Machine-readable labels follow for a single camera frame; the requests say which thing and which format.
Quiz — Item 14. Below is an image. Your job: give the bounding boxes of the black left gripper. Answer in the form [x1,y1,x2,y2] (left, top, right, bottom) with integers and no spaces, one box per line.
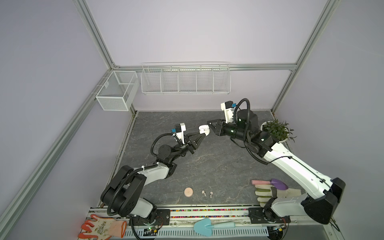
[169,132,205,163]

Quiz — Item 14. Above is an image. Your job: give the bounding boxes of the white earbud charging case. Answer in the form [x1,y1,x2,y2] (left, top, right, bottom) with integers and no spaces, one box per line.
[199,125,210,136]

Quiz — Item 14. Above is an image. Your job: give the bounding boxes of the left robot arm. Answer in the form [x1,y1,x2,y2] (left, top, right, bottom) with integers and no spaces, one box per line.
[101,132,209,221]

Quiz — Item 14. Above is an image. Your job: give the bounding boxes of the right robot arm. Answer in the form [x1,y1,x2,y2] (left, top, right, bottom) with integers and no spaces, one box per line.
[207,99,346,225]

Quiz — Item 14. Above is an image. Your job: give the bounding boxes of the pink earbud charging case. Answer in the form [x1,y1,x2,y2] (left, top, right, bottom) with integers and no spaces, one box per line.
[184,187,194,198]

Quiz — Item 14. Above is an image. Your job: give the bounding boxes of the potted green plant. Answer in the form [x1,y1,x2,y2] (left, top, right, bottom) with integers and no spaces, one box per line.
[260,120,296,143]

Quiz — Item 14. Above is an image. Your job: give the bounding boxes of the purple pink garden trowel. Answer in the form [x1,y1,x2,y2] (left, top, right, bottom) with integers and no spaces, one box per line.
[251,179,289,190]

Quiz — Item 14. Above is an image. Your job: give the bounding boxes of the teal garden trowel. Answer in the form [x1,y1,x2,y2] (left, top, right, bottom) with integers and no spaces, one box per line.
[194,218,236,237]

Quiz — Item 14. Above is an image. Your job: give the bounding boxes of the white mesh box basket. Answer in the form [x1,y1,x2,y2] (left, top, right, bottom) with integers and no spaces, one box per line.
[96,71,140,112]

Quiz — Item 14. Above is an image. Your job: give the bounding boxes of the green circuit board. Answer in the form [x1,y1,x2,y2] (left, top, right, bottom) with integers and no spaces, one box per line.
[143,227,159,237]

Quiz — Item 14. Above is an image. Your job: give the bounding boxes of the red white work glove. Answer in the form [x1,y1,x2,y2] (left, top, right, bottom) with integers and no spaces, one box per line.
[78,214,128,240]

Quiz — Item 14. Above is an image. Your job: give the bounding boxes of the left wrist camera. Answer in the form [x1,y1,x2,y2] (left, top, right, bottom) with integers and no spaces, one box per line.
[171,123,186,145]

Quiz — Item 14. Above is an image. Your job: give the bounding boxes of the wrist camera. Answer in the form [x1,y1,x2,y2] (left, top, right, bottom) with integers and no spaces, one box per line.
[221,101,236,124]
[171,123,186,145]

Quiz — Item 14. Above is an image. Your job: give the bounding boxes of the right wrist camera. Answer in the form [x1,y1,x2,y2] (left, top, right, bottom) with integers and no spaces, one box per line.
[221,101,236,124]

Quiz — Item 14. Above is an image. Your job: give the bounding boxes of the white wire shelf basket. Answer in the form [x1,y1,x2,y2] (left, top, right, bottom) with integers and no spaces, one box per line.
[141,62,232,95]

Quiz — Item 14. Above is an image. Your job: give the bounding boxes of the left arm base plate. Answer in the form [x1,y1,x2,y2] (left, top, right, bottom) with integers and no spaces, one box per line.
[133,209,171,226]

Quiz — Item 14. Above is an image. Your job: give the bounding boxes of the white slotted cable duct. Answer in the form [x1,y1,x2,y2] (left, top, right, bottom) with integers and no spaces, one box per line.
[124,226,270,239]

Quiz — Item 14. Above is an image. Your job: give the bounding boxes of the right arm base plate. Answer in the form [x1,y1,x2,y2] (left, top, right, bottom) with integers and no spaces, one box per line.
[248,207,291,224]

